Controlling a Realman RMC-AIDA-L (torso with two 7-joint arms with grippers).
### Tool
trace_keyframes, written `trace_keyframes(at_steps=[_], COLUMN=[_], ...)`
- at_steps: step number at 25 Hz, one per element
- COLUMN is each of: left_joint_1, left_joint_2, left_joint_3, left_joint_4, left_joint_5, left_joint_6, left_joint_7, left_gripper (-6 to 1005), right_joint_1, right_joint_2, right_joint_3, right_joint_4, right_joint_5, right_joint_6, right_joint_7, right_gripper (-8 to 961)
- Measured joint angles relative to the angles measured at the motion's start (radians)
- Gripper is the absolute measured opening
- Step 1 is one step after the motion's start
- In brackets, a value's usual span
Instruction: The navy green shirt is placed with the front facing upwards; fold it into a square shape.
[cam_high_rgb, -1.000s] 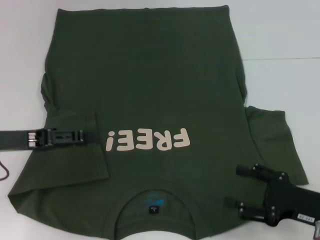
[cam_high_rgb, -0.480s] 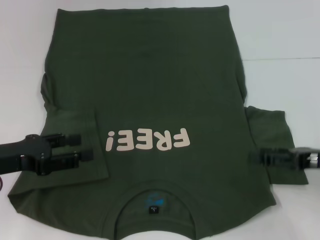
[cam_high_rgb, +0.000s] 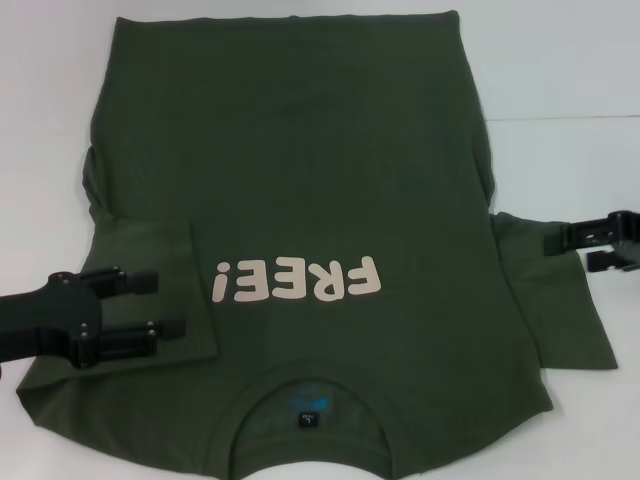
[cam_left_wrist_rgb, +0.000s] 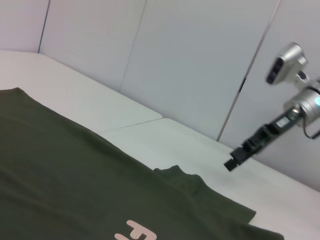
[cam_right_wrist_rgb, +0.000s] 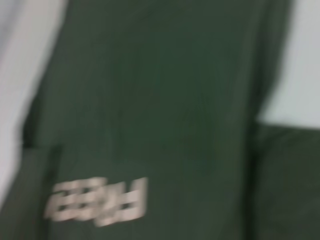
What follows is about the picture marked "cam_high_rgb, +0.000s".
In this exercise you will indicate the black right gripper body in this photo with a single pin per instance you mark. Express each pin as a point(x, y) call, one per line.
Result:
point(629, 240)

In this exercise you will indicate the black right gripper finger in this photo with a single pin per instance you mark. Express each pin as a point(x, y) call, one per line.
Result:
point(602, 261)
point(580, 237)

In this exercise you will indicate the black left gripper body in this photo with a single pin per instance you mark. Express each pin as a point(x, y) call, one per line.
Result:
point(45, 320)

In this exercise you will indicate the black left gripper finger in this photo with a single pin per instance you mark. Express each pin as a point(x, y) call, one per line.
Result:
point(125, 342)
point(135, 281)

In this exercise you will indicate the dark green FREE! t-shirt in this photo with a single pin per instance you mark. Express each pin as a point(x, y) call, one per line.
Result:
point(300, 175)

